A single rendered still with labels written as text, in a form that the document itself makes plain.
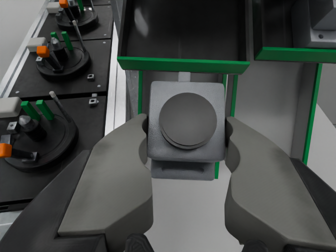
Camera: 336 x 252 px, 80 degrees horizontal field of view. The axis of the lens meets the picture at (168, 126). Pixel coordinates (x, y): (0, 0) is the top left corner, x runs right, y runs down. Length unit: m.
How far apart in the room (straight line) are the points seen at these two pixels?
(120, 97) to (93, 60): 0.17
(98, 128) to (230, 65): 0.33
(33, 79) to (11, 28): 0.58
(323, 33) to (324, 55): 0.02
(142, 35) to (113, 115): 0.28
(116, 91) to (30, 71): 0.25
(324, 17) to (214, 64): 0.11
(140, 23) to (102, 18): 0.60
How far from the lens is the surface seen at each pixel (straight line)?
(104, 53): 0.67
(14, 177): 0.48
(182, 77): 0.17
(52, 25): 0.88
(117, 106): 0.52
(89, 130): 0.47
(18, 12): 1.34
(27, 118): 0.44
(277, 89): 0.41
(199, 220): 0.48
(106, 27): 0.80
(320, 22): 0.26
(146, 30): 0.25
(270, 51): 0.25
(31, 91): 0.62
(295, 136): 0.43
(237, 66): 0.22
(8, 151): 0.39
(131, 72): 0.37
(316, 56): 0.28
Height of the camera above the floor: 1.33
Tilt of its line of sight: 54 degrees down
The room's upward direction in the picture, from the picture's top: straight up
